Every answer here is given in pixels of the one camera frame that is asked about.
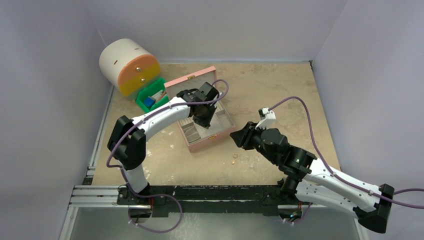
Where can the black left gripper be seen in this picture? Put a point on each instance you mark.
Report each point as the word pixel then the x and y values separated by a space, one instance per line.
pixel 205 123

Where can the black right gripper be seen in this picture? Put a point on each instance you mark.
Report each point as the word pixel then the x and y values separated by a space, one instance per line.
pixel 248 135

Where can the pink jewelry box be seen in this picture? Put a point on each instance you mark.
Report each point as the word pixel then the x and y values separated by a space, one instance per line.
pixel 221 124

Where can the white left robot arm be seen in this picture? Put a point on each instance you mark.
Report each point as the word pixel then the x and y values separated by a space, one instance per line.
pixel 129 138

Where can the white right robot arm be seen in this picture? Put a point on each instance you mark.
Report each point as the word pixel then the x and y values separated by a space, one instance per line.
pixel 308 179

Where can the green plastic bin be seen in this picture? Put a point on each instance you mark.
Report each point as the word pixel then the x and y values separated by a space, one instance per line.
pixel 153 96

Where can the blue item in bin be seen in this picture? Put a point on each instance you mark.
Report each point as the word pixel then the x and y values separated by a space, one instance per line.
pixel 149 102

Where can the white cylindrical drawer cabinet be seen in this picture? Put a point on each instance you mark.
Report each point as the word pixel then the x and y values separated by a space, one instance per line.
pixel 129 67

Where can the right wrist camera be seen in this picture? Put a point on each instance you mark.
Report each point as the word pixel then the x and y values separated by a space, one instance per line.
pixel 267 118

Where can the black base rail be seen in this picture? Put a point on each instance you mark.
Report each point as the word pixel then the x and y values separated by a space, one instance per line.
pixel 267 200

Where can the aluminium extrusion frame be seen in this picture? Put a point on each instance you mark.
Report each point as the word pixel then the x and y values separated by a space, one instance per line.
pixel 87 195

